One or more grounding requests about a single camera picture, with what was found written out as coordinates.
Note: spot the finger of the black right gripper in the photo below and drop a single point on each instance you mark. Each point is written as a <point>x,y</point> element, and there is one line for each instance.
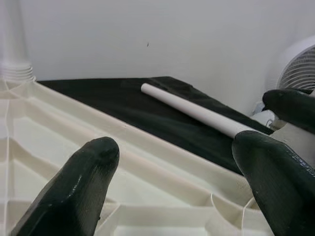
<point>295,108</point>

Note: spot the white plastic table top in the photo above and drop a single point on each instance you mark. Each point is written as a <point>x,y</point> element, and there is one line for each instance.
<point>61,127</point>

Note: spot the white standing fan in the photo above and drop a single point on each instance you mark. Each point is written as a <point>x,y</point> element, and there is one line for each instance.
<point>300,68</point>

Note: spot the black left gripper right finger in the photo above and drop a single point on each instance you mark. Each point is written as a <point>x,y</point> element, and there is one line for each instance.
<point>283,184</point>

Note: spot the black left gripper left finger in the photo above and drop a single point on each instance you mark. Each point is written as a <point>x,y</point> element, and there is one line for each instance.
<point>73,191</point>

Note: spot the white plastic table leg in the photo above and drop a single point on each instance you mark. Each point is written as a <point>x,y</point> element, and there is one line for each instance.
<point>184,108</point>
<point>12,37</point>

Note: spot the black tablecloth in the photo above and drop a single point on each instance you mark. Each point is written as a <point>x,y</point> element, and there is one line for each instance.
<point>147,123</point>

